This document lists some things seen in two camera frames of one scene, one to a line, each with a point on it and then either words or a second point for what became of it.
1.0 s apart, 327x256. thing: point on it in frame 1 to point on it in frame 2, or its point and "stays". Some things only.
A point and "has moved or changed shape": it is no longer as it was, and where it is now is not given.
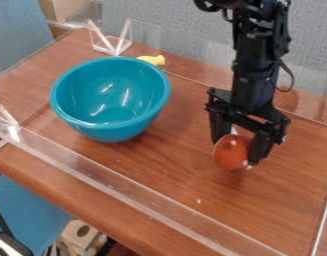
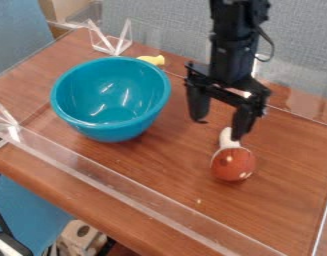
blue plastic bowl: x=110 y=97 stays
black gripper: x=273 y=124 to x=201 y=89
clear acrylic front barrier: x=119 y=193 stays
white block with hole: x=80 y=239 stays
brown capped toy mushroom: x=231 y=151 has moved or changed shape
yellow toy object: x=157 y=60 stays
